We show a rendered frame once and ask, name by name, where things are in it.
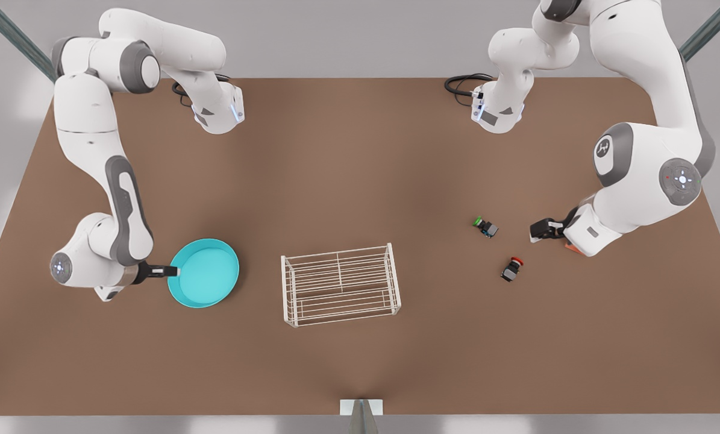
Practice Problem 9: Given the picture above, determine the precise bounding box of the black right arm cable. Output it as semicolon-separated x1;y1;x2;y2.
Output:
172;74;233;108

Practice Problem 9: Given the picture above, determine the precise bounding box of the white wire shelf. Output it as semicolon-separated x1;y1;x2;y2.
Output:
281;243;402;328

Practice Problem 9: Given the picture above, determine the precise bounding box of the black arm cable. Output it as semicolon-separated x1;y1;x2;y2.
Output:
172;74;233;108
445;74;496;107

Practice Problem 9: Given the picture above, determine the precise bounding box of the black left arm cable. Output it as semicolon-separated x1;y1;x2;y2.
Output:
445;74;496;107

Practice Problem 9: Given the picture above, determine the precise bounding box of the turquoise plate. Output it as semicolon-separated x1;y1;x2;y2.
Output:
167;239;240;309

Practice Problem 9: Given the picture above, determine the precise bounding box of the silver frame post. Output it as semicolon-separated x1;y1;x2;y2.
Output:
679;0;720;62
0;0;58;83
340;398;384;434

